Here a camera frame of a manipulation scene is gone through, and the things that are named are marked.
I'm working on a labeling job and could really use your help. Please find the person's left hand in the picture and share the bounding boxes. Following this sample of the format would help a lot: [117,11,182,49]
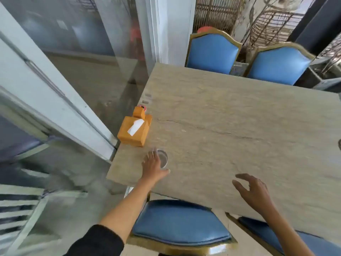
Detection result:
[141,148,171,184]

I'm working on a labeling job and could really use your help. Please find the person's right hand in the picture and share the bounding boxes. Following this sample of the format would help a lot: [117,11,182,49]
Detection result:
[232,173,276,215]

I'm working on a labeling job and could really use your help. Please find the round silver ashtray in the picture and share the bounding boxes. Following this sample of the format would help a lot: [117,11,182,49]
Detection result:
[153,148,169,169]

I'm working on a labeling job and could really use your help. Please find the person's right forearm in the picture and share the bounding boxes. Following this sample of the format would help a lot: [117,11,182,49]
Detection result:
[262,206,316,256]

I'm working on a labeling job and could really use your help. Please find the person's left forearm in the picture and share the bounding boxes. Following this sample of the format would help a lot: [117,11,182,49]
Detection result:
[100,178,158,244]

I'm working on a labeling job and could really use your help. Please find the person's black sweater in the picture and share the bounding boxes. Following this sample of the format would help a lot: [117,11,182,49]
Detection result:
[64,224,125,256]

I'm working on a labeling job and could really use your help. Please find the orange tissue box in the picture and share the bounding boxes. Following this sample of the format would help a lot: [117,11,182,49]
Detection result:
[117,114,153,148]

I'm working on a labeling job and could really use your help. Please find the small orange holder box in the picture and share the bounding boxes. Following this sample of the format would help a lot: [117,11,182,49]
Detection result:
[132,106,146,120]

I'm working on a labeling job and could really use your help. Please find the blue gold-framed chair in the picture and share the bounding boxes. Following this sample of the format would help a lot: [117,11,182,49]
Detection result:
[226,212,341,256]
[244,42,316,86]
[126,198,238,254]
[185,26,243,75]

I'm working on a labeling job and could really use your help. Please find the red cylinder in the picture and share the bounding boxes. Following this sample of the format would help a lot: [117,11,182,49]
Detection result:
[196,26,222,34]

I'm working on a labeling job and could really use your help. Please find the wicker rattan chair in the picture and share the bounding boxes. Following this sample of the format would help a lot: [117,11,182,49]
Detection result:
[249,7,307,48]
[318,34,341,75]
[193,0,244,34]

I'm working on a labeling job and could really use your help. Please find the dark pillar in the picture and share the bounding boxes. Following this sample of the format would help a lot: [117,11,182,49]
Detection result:
[287,0,341,88]

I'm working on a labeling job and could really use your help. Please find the white glass door frame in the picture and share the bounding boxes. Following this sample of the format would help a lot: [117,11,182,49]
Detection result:
[0,2,119,164]

